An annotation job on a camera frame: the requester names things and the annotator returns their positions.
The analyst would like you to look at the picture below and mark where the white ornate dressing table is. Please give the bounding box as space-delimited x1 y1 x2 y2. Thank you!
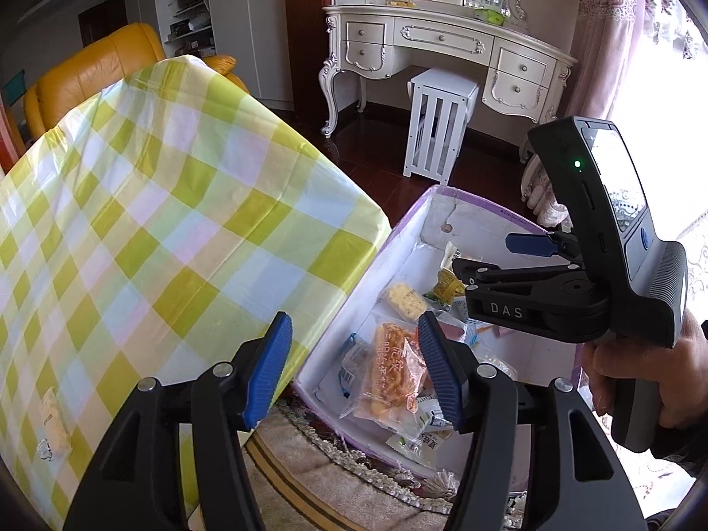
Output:
317 3 580 140

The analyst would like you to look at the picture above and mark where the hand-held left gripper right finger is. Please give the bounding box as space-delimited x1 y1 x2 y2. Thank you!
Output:
416 311 648 531

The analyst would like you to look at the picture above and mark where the yellow leather armchair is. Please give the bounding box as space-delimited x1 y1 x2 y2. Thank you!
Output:
22 22 251 143

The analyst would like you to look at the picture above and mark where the orange bun packet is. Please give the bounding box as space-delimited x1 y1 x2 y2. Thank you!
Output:
339 318 436 436

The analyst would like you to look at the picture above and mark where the clear pale biscuit packet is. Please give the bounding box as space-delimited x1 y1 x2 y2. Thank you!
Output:
35 386 74 464

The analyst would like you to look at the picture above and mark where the white green snack packet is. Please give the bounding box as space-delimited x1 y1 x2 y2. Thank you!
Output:
383 395 460 468

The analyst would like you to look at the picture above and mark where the small green pack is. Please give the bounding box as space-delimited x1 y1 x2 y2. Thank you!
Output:
472 7 511 27

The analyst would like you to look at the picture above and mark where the dark grain cake packet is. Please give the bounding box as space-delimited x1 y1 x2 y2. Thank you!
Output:
336 333 373 395

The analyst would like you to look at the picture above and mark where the clear yellow cracker packet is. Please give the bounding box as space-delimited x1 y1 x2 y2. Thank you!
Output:
383 281 431 323

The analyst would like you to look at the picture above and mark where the white box purple rim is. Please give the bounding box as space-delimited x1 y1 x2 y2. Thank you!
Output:
292 184 583 496

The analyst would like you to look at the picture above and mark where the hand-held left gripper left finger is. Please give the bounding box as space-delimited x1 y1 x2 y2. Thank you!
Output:
63 311 294 531

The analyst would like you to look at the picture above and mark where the small white snack packet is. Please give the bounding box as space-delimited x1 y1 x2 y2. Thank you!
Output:
439 240 464 273

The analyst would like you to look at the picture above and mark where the white slatted stool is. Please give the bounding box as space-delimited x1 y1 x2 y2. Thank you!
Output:
403 66 480 187

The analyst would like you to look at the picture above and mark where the person's right hand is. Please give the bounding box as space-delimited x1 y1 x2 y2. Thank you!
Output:
578 308 708 446

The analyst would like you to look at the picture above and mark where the white cabinet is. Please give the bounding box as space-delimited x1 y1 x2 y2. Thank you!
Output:
204 0 296 112

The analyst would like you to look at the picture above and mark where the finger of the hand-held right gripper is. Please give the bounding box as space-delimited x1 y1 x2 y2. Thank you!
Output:
452 256 588 289
505 231 581 259

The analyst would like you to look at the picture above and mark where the tasselled seat cover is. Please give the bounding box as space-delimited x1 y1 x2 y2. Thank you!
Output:
243 395 532 515

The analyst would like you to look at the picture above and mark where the white lace curtain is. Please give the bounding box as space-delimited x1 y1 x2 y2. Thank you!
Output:
520 149 576 229

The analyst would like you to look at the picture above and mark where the green checked tablecloth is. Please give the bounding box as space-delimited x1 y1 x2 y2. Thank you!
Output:
0 55 392 531

